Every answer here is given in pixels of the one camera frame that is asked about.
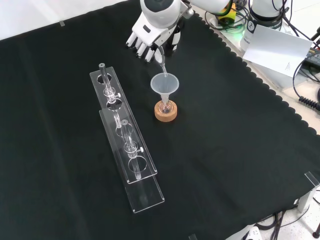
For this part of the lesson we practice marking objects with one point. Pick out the grey metal bench bracket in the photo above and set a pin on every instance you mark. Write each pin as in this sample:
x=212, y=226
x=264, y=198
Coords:
x=308, y=197

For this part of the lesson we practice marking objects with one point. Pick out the pale board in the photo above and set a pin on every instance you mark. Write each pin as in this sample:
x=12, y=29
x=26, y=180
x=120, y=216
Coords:
x=275, y=50

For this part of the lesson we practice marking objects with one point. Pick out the clear plastic funnel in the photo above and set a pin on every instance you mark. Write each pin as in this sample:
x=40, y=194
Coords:
x=160, y=85

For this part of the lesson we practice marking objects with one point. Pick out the clear acrylic funnel stand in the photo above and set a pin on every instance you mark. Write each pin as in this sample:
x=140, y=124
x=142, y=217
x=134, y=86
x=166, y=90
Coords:
x=142, y=200

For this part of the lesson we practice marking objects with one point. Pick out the yellow stop button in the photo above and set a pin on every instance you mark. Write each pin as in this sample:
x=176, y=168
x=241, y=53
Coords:
x=228, y=15

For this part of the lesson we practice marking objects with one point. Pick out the clear cloth clip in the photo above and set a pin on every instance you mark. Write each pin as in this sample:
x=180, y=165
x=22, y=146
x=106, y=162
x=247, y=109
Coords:
x=62, y=23
x=193, y=237

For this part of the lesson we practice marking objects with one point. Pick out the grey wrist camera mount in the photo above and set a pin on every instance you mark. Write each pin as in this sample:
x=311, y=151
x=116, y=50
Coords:
x=187, y=11

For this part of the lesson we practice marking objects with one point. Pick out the black power supply box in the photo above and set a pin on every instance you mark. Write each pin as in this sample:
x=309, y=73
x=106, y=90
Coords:
x=313, y=56

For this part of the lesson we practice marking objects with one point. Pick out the black cloth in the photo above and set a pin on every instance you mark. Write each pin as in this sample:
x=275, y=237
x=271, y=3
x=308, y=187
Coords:
x=225, y=125

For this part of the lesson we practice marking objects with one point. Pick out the white power strip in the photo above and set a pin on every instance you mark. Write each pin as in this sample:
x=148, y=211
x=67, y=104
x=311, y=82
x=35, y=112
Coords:
x=252, y=233

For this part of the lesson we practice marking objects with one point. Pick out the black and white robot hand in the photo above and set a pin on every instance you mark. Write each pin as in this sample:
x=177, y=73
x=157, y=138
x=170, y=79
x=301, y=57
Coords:
x=145, y=32

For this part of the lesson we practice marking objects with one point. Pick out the small round-bottom glass flask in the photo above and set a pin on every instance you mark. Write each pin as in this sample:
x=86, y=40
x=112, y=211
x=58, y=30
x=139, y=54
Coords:
x=165, y=108

